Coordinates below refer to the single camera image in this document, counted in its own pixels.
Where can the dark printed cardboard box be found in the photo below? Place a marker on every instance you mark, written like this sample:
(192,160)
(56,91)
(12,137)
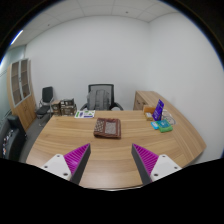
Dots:
(68,107)

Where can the black padded chair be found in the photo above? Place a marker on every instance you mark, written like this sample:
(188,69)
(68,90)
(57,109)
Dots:
(11,140)

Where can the clear plastic package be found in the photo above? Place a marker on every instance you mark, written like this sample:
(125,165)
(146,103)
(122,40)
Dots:
(169,116)

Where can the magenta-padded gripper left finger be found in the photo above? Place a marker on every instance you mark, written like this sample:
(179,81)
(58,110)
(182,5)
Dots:
(63,165)

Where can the grey backpack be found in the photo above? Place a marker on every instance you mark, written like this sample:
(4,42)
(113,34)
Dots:
(98,100)

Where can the wooden drawer cabinet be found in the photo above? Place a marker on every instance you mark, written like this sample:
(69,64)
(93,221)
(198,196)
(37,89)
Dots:
(145,98)

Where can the brown patterned towel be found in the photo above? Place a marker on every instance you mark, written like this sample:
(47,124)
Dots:
(107,128)

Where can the black mesh office chair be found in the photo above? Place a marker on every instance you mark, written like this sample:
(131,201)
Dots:
(111,88)

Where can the brown cardboard box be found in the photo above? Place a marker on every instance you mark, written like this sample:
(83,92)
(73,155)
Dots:
(56,108)

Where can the teal packet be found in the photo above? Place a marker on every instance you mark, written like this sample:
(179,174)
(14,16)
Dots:
(164,123)

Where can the blue packet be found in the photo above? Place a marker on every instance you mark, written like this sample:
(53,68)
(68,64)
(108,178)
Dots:
(154,125)

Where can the small yellow box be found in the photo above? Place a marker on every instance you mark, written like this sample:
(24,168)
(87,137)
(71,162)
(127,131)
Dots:
(148,116)

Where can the green box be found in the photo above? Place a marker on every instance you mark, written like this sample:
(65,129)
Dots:
(166,129)

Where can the purple package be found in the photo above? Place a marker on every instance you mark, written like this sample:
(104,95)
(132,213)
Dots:
(158,110)

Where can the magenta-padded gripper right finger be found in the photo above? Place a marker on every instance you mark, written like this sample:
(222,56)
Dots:
(160,166)

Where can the wooden glass-door cabinet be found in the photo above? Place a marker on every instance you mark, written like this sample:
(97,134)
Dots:
(21,96)

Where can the orange box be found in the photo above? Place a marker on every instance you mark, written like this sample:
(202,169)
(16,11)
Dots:
(148,109)

